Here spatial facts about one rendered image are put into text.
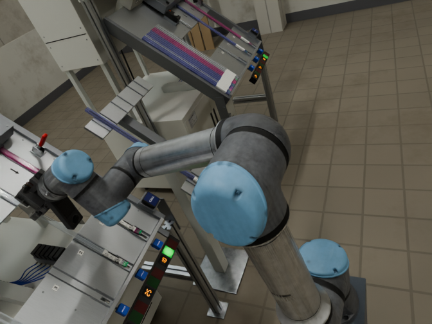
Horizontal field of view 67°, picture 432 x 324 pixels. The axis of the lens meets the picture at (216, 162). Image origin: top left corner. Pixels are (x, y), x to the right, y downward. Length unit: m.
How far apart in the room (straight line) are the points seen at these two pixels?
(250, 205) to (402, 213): 1.56
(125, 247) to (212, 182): 0.67
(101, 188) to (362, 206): 1.50
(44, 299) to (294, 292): 0.64
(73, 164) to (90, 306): 0.43
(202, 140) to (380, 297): 1.23
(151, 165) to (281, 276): 0.37
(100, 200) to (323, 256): 0.53
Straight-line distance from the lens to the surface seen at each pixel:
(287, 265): 0.60
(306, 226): 1.89
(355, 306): 0.99
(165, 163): 0.72
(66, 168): 0.74
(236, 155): 0.47
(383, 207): 1.97
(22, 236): 1.70
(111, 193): 0.78
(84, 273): 1.04
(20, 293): 1.38
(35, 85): 5.23
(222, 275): 1.80
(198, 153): 0.65
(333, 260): 0.83
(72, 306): 1.02
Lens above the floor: 1.47
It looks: 36 degrees down
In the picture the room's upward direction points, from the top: 21 degrees counter-clockwise
